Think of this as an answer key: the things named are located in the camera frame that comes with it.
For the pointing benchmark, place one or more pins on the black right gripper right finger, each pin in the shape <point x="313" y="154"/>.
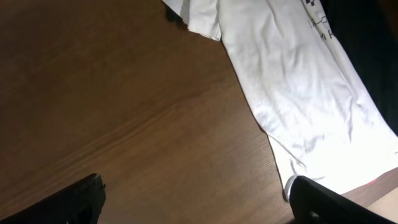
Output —
<point x="312" y="203"/>

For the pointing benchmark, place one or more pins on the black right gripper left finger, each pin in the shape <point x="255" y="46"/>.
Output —
<point x="79" y="203"/>

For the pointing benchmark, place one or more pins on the white t-shirt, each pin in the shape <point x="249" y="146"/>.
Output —
<point x="301" y="87"/>

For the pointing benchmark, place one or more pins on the black garment pile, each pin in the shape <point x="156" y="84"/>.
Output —
<point x="367" y="30"/>

